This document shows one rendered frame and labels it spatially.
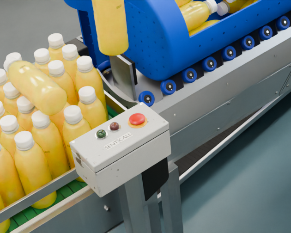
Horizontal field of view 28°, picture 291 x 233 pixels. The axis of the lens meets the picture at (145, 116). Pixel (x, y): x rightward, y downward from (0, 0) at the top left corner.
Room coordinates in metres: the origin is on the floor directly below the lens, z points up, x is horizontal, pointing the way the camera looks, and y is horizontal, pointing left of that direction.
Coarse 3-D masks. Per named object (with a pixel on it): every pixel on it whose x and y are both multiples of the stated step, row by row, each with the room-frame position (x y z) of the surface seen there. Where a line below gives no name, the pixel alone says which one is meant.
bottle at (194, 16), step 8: (184, 8) 1.34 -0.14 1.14; (192, 8) 1.34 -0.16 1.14; (200, 8) 1.34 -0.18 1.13; (208, 8) 1.36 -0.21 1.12; (184, 16) 1.31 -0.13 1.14; (192, 16) 1.32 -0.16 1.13; (200, 16) 1.32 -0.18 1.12; (208, 16) 1.35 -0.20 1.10; (192, 24) 1.31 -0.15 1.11; (200, 24) 1.33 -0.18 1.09
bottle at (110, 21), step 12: (96, 0) 1.12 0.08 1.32; (108, 0) 1.12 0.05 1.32; (120, 0) 1.13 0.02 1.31; (96, 12) 1.13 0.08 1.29; (108, 12) 1.11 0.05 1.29; (120, 12) 1.12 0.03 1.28; (96, 24) 1.13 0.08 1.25; (108, 24) 1.11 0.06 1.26; (120, 24) 1.12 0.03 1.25; (108, 36) 1.11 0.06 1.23; (120, 36) 1.12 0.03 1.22; (108, 48) 1.11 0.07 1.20; (120, 48) 1.12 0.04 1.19
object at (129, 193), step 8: (136, 176) 0.92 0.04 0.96; (128, 184) 0.91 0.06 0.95; (136, 184) 0.92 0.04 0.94; (120, 192) 0.93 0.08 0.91; (128, 192) 0.91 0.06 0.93; (136, 192) 0.92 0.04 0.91; (120, 200) 0.94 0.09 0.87; (128, 200) 0.91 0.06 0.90; (136, 200) 0.92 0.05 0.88; (128, 208) 0.91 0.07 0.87; (136, 208) 0.92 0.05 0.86; (128, 216) 0.91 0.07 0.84; (136, 216) 0.92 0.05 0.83; (128, 224) 0.92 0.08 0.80; (136, 224) 0.91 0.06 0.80; (144, 224) 0.93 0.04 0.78; (128, 232) 0.92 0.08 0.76; (136, 232) 0.91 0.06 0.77; (144, 232) 0.92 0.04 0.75
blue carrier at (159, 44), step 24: (144, 0) 1.28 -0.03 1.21; (168, 0) 1.28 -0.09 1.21; (216, 0) 1.60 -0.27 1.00; (264, 0) 1.38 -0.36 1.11; (288, 0) 1.44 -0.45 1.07; (144, 24) 1.29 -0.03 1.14; (168, 24) 1.23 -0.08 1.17; (216, 24) 1.29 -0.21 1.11; (240, 24) 1.33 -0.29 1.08; (264, 24) 1.42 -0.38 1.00; (144, 48) 1.30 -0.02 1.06; (168, 48) 1.21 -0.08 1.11; (192, 48) 1.24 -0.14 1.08; (216, 48) 1.30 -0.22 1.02; (144, 72) 1.31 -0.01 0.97; (168, 72) 1.22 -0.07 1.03
